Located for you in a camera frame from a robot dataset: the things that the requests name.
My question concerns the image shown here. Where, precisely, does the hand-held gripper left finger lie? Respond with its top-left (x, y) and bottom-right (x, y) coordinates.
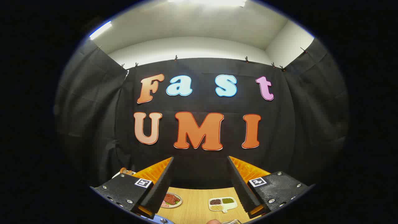
top-left (90, 156), bottom-right (174, 220)

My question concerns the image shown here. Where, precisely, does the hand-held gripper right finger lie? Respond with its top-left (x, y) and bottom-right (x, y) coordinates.
top-left (227, 156), bottom-right (314, 220)

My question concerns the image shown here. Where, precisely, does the brown meat steak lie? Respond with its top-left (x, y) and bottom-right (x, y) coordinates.
top-left (163, 193), bottom-right (181, 206)

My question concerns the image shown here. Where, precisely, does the white divided dish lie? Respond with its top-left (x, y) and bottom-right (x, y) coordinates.
top-left (208, 197), bottom-right (238, 213)

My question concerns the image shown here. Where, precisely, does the white oval food plate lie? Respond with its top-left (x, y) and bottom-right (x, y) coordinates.
top-left (160, 192), bottom-right (183, 209)

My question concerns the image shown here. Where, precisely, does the blue round plate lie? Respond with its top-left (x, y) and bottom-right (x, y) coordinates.
top-left (146, 215), bottom-right (174, 224)

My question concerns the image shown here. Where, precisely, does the white toaster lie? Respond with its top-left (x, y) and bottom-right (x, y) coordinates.
top-left (112, 170), bottom-right (137, 180)

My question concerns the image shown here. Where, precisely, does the long ceiling light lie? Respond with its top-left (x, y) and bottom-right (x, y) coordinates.
top-left (90, 21), bottom-right (112, 40)
top-left (168, 0), bottom-right (247, 7)

